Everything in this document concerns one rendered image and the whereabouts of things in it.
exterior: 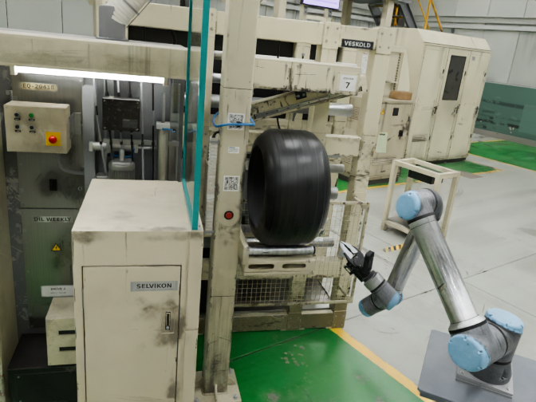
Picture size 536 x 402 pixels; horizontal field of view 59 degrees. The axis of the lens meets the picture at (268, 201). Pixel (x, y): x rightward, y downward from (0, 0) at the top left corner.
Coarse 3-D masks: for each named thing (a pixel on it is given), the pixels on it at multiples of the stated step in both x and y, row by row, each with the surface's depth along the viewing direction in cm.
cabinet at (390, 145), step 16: (352, 96) 682; (384, 96) 728; (384, 112) 673; (400, 112) 693; (352, 128) 689; (384, 128) 683; (400, 128) 704; (384, 144) 694; (400, 144) 715; (384, 160) 705; (384, 176) 718
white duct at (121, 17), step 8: (112, 0) 213; (120, 0) 212; (128, 0) 212; (136, 0) 214; (144, 0) 216; (120, 8) 213; (128, 8) 214; (136, 8) 216; (112, 16) 213; (120, 16) 214; (128, 16) 216
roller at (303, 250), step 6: (252, 246) 229; (258, 246) 230; (264, 246) 231; (270, 246) 231; (276, 246) 232; (282, 246) 233; (288, 246) 234; (294, 246) 234; (300, 246) 235; (306, 246) 236; (312, 246) 236; (252, 252) 228; (258, 252) 229; (264, 252) 230; (270, 252) 230; (276, 252) 231; (282, 252) 232; (288, 252) 233; (294, 252) 233; (300, 252) 234; (306, 252) 235; (312, 252) 236
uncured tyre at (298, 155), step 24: (264, 144) 221; (288, 144) 216; (312, 144) 219; (264, 168) 217; (288, 168) 210; (312, 168) 213; (264, 192) 264; (288, 192) 209; (312, 192) 212; (264, 216) 217; (288, 216) 212; (312, 216) 215; (264, 240) 228; (288, 240) 224; (312, 240) 229
